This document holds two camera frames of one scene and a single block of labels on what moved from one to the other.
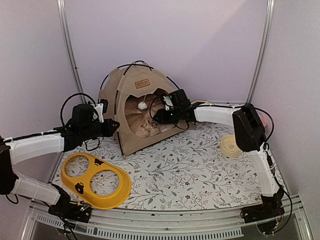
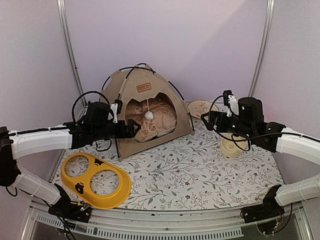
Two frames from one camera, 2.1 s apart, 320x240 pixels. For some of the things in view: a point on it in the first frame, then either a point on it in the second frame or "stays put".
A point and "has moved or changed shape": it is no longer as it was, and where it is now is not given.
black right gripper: (162, 117) to (220, 128)
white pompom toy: (142, 105) to (149, 115)
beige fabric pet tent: (134, 92) has moved or changed shape
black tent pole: (127, 66) has moved or changed shape
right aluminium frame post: (262, 51) stays put
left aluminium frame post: (64, 16) stays put
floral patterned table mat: (189, 172) stays put
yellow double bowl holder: (82, 186) stays put
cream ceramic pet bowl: (229, 147) stays put
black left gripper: (109, 130) to (130, 132)
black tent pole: (150, 68) to (154, 72)
